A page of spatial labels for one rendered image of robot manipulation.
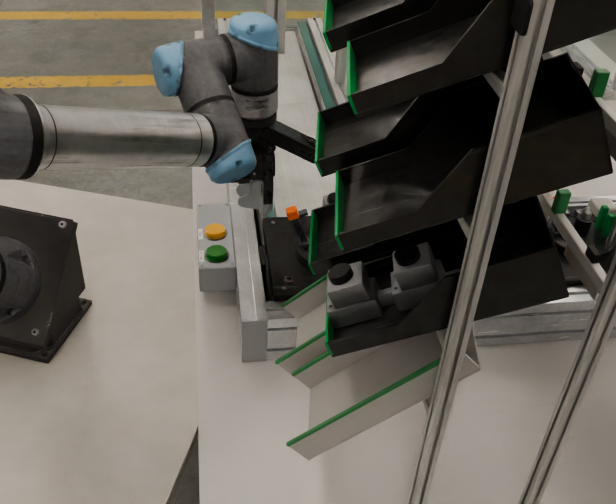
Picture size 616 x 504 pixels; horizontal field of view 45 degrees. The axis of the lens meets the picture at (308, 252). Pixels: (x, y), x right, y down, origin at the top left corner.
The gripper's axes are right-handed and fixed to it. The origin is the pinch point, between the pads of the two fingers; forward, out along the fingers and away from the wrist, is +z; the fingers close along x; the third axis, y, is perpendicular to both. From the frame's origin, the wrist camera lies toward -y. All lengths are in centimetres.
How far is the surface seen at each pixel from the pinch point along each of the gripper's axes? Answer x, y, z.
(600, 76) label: 38, -33, -42
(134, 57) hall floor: -316, 46, 107
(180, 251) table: -16.3, 16.8, 20.7
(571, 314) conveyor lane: 17, -54, 15
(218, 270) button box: 2.0, 9.4, 11.4
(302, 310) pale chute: 20.8, -3.6, 5.6
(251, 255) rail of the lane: -1.0, 3.0, 10.8
